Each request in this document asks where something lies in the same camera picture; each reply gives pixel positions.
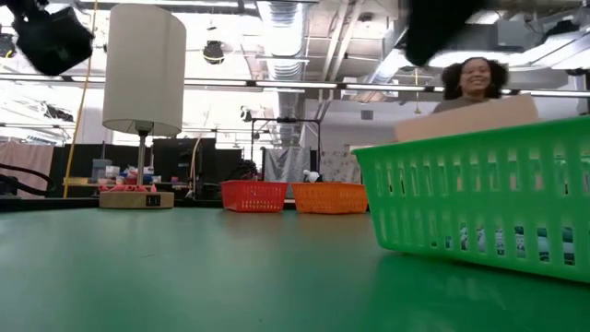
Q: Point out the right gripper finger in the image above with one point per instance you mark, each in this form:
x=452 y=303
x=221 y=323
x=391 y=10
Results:
x=433 y=27

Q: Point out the blue crayon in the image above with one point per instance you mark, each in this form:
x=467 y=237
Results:
x=569 y=246

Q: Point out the ceiling light strip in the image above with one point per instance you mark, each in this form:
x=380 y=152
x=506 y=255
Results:
x=258 y=84
x=392 y=87

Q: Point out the white shade table lamp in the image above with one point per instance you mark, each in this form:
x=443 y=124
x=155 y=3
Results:
x=145 y=69

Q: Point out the brown cardboard box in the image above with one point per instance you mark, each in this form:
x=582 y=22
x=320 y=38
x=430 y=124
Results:
x=465 y=120

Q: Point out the pink cloth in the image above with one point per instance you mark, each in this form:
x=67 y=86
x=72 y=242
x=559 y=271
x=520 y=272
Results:
x=25 y=168

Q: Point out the grey storage container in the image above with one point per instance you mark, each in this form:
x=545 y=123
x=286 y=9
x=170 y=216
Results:
x=101 y=168

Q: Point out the white patterned cloth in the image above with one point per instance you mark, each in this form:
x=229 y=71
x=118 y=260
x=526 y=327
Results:
x=341 y=166

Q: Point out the green plastic basket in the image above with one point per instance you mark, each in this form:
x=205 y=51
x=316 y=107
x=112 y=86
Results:
x=461 y=198

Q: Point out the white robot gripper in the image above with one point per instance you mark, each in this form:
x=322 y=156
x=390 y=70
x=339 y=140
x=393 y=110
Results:
x=311 y=175

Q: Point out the orange plastic basket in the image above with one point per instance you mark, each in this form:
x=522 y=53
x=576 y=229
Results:
x=329 y=198

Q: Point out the grey hanging cloth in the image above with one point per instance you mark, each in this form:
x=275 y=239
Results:
x=286 y=163

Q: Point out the pink plastic basket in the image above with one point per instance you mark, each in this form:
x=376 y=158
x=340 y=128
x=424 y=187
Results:
x=252 y=196

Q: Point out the silver ceiling duct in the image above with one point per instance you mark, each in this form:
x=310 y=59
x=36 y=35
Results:
x=387 y=64
x=286 y=41

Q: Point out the grey wall vent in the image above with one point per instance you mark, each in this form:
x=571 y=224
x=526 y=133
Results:
x=366 y=115

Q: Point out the round ceiling camera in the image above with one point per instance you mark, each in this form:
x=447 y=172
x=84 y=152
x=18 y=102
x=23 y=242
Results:
x=213 y=51

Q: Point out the black metal frame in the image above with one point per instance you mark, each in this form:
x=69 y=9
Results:
x=286 y=120

